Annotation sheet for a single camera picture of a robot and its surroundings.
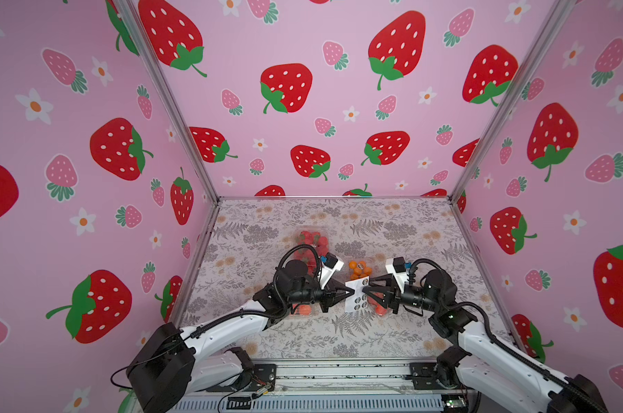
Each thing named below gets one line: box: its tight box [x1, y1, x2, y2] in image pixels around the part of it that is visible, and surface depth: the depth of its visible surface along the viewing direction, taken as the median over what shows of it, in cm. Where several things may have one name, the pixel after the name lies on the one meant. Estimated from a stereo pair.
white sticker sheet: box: [345, 275, 371, 314], surface depth 74 cm
